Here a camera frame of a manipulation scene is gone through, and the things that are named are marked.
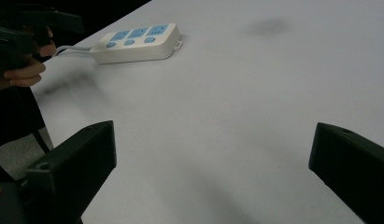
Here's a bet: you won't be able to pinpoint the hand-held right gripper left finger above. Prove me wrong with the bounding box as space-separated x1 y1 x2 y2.
23 120 118 224

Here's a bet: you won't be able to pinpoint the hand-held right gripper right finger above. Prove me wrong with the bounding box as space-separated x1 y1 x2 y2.
308 121 384 224

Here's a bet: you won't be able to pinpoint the white power strip blue sockets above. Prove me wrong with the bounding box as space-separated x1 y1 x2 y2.
90 22 183 65

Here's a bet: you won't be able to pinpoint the black chair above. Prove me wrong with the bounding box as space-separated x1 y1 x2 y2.
0 87 52 185

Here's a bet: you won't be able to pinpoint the white power strip cable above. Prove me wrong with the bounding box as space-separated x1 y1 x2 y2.
52 45 93 58

